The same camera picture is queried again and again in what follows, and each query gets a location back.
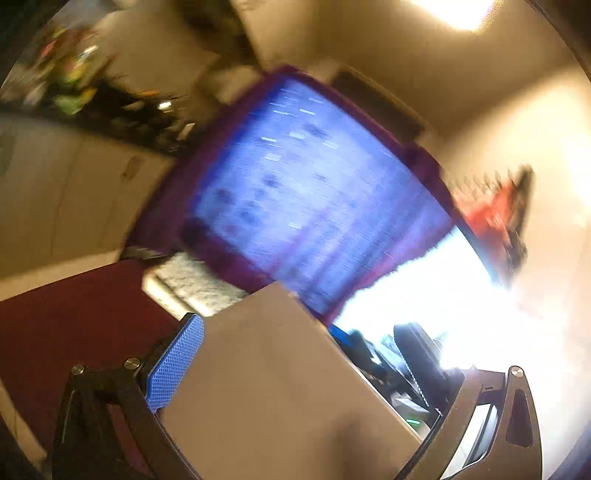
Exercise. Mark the dark red tablecloth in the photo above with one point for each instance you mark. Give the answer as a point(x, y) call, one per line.
point(69, 323)

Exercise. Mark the computer monitor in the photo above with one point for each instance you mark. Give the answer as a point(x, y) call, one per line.
point(415, 300)

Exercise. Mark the beige keyboard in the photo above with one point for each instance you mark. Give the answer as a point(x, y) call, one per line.
point(194, 286)

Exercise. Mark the ceiling light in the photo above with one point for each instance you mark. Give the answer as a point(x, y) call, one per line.
point(455, 11)

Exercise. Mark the purple fringed cloth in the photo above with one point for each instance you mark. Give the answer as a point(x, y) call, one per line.
point(300, 184)

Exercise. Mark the white cabinet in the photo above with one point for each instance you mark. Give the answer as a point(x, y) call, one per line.
point(60, 194)

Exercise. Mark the row of glass bottles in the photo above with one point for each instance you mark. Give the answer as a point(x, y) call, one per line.
point(69, 74)

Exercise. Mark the grey box with yellow tape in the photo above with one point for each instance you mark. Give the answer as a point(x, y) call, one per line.
point(277, 392)

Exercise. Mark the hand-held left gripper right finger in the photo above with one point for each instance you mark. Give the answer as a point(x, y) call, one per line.
point(418, 355)

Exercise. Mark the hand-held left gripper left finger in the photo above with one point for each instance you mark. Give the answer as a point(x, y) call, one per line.
point(178, 360)

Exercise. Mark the red wall hanging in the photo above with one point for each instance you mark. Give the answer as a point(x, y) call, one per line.
point(501, 217)

